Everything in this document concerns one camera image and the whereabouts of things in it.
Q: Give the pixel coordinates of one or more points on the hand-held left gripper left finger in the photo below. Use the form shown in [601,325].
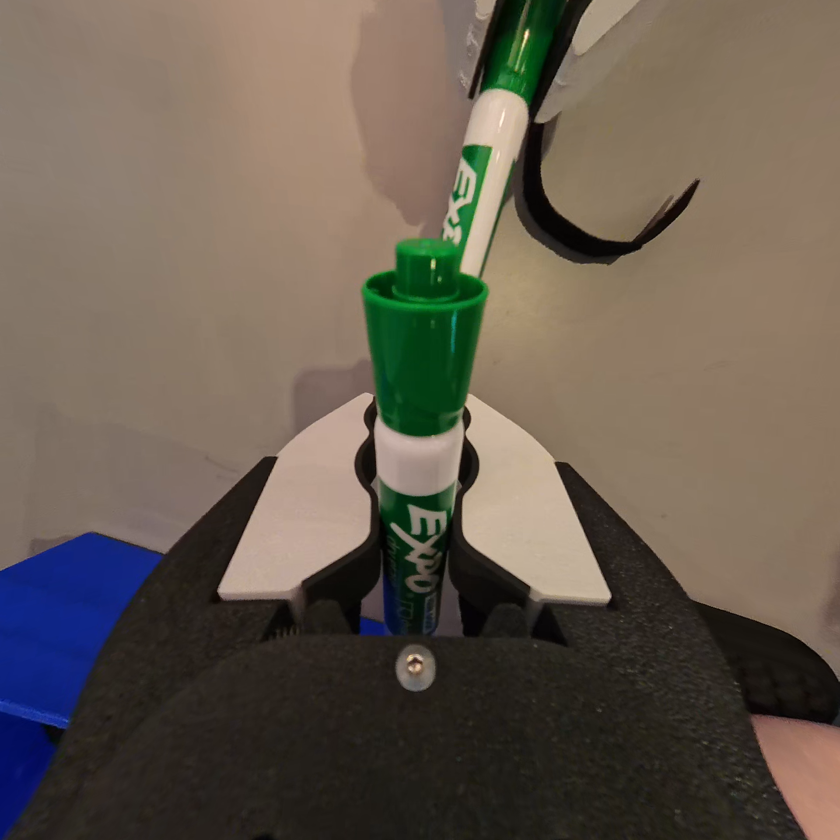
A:
[295,525]

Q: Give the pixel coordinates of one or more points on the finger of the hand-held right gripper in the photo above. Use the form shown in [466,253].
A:
[590,46]
[487,19]

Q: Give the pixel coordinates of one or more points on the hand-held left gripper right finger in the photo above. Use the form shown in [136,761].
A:
[538,525]

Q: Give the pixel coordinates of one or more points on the green dry-erase marker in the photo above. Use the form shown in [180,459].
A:
[495,144]
[423,354]

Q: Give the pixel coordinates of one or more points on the person's left forearm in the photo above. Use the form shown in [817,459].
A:
[807,774]

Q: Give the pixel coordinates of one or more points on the blue plastic bin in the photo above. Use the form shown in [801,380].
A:
[65,623]

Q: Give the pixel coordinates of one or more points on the black chair armrest pad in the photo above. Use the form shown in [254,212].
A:
[787,676]

